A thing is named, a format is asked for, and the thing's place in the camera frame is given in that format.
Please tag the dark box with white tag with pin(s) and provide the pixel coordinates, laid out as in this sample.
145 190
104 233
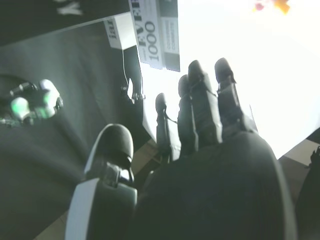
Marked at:
62 62

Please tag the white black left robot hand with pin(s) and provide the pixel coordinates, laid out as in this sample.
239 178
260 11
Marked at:
212 187

